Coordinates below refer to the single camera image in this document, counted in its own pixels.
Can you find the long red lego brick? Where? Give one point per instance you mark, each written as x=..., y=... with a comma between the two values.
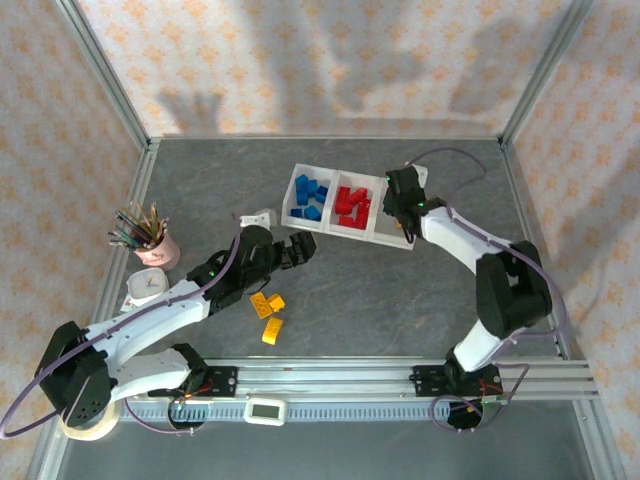
x=366, y=207
x=352, y=223

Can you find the blue lego brick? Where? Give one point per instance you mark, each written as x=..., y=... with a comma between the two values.
x=301, y=182
x=313, y=213
x=315, y=188
x=297, y=213
x=322, y=195
x=305, y=198

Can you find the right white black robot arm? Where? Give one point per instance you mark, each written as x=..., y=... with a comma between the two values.
x=455, y=240

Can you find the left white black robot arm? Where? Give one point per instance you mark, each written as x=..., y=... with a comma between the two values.
x=150, y=317

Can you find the small yellow lego brick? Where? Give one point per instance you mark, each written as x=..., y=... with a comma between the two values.
x=276, y=302

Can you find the pink pencil cup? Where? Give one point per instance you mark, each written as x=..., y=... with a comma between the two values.
x=160, y=255

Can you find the white analog alarm clock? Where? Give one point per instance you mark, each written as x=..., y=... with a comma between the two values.
x=145, y=285

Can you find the brown pencil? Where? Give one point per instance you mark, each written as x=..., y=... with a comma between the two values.
x=152, y=217

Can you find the yellow pencil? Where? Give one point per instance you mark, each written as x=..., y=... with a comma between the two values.
x=140, y=219

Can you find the small white red card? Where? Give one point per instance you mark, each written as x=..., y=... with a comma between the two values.
x=129, y=304

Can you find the dark pencil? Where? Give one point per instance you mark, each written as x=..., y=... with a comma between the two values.
x=130, y=222

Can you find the green pencil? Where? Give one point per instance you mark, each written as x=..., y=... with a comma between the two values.
x=125, y=236

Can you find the wide aluminium extrusion beam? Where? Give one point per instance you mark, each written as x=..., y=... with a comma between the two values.
x=325, y=377

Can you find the white digital timer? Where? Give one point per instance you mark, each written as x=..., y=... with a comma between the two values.
x=265, y=410

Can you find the masking tape roll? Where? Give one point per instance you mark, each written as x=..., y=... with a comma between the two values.
x=90, y=436

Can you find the aluminium frame rail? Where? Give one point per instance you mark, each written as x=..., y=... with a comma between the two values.
x=595, y=445
x=143, y=175
x=45, y=450
x=520, y=200
x=325, y=136

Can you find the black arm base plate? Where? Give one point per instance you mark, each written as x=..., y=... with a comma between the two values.
x=424, y=380
x=227, y=382

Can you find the aluminium frame post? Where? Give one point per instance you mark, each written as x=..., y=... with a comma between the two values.
x=110, y=80
x=542, y=75

